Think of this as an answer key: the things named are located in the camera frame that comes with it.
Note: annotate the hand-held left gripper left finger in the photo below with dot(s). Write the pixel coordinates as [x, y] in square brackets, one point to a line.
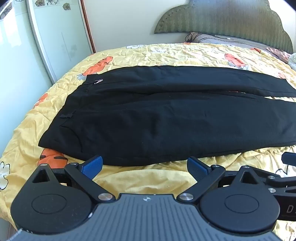
[93, 166]

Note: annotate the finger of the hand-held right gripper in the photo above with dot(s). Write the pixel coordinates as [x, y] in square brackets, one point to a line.
[288, 159]
[279, 183]

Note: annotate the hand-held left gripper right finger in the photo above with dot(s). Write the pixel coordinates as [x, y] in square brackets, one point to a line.
[196, 168]

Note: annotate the black pants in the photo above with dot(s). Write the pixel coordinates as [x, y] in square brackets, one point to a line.
[161, 115]

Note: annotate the yellow carrot print bedspread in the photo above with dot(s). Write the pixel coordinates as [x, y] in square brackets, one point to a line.
[143, 176]

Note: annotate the pink patterned cloth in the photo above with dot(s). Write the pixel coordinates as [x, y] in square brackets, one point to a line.
[278, 52]

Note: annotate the grey pillow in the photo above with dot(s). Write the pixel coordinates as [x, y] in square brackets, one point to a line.
[231, 41]

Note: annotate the glass wardrobe with flower print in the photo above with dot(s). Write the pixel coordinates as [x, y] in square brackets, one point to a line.
[46, 34]

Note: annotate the green padded headboard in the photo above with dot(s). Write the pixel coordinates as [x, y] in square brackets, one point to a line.
[222, 18]

